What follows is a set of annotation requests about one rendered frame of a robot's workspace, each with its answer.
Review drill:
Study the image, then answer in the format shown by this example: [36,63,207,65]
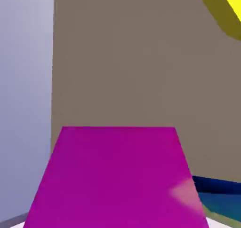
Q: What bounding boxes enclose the small magenta cube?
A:
[22,126,211,228]

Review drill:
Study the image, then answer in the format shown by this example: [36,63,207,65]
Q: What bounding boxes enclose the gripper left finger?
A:
[0,212,29,228]

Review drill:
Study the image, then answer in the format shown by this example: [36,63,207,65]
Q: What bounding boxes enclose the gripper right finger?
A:
[202,204,241,228]

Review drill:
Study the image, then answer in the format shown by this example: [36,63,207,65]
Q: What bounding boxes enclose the large yellow box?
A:
[194,0,241,42]

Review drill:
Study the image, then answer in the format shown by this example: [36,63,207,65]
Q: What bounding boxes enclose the large blue box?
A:
[192,175,241,222]

